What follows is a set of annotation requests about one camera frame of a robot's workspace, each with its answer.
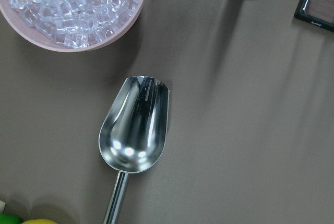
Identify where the steel ice scoop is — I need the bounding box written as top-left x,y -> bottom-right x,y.
98,76 -> 169,223

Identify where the pink bowl with ice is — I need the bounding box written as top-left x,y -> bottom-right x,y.
1,0 -> 144,52

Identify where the black wine glass rack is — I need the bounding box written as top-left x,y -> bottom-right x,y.
294,0 -> 333,32

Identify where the yellow lemon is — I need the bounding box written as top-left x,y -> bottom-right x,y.
21,218 -> 58,224

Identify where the green lime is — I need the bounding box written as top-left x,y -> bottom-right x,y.
0,213 -> 21,224

